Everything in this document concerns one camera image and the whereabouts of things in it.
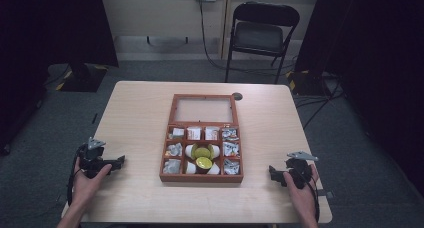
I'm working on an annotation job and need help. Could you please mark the black folding chair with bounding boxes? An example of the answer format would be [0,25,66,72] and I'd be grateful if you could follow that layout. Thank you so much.
[224,0,301,85]

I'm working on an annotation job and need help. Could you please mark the person's right hand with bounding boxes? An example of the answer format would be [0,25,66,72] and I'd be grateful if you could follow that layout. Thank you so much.
[282,163,321,220]

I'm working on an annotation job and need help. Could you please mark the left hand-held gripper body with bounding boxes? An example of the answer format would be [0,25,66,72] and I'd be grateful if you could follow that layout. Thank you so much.
[78,137,107,180]

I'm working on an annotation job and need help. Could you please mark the wooden glass box lid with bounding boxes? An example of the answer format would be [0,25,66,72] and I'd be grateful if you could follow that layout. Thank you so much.
[167,93,240,127]

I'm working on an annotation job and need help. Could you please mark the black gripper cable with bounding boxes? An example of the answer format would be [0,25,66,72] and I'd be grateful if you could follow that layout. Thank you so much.
[299,169,322,223]
[66,145,87,208]

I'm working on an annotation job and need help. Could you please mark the black floor cables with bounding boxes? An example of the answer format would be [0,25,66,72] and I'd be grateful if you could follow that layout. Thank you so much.
[294,75,348,130]

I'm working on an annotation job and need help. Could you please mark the silver tea packet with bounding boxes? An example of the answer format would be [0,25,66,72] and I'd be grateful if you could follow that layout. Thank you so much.
[162,158,182,175]
[168,127,186,141]
[165,142,184,158]

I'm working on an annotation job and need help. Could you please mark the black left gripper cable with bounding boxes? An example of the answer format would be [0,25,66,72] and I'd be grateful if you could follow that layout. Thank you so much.
[66,145,87,208]

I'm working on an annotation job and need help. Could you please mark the person's left hand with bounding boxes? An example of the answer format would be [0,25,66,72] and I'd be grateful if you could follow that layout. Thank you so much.
[71,156,113,206]

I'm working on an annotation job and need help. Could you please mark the dark curtain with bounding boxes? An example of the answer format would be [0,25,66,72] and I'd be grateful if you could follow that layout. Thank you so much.
[294,0,424,197]
[0,0,120,157]

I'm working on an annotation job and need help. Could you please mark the white red tea packet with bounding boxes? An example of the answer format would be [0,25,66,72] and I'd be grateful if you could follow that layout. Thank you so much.
[186,126,202,141]
[204,126,220,141]

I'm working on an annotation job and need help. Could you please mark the grey table edge clip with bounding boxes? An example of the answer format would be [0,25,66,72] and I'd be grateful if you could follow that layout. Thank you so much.
[315,189,335,200]

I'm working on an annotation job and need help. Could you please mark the black stand base yellow tape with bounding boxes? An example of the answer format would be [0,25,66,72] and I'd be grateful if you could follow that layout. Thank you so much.
[55,63,110,93]
[285,69,332,97]

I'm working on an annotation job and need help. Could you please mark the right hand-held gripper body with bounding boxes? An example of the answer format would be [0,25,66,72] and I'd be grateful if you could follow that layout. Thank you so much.
[283,150,320,190]

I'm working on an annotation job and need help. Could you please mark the colourful printed tea packet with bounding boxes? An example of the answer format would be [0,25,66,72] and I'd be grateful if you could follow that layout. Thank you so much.
[222,141,241,158]
[221,127,239,142]
[223,158,241,176]

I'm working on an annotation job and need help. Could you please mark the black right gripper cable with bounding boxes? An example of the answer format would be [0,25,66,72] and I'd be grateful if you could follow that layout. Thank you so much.
[299,169,322,223]

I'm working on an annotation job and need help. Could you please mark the wooden compartment box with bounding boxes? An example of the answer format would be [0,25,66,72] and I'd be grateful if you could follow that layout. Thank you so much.
[159,122,245,184]

